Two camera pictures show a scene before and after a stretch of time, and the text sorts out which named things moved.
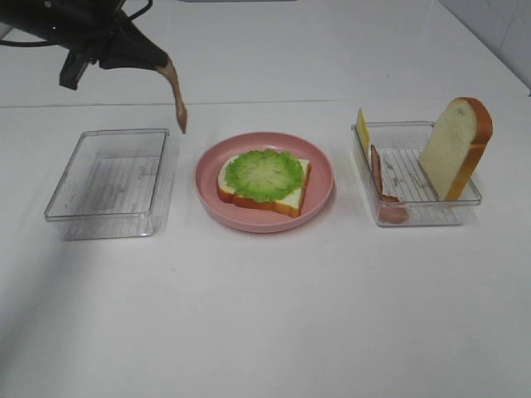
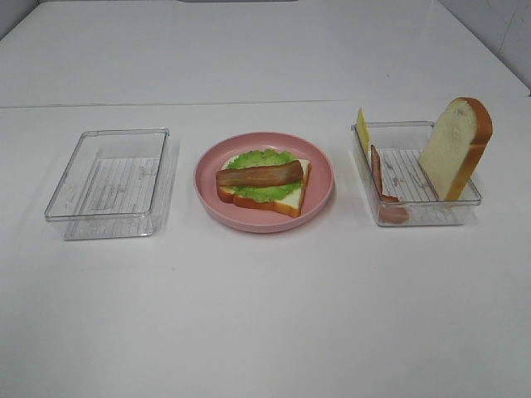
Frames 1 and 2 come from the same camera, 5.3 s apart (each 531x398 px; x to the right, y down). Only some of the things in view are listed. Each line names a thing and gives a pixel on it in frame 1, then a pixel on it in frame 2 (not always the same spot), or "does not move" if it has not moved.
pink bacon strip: [391, 211] does not move
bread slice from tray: [291, 204] does not move
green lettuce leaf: [264, 176] does not move
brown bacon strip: [170, 72] -> [266, 174]
